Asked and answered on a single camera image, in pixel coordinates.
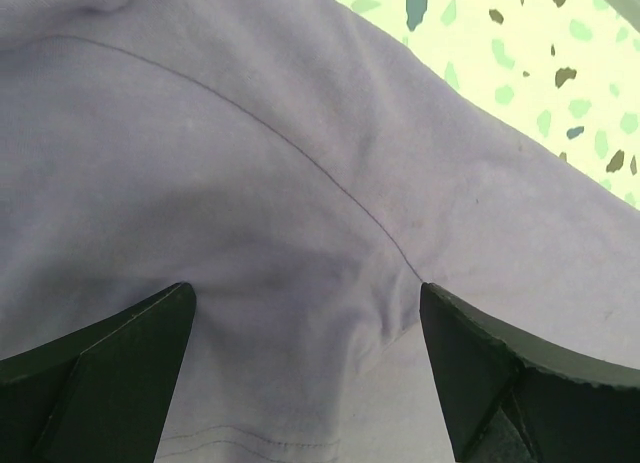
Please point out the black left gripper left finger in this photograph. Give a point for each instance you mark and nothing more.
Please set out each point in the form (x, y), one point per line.
(100, 394)

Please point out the lavender purple t-shirt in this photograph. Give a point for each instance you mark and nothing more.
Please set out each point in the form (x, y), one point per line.
(306, 173)

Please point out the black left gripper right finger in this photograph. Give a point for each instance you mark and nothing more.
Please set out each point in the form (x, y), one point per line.
(509, 396)

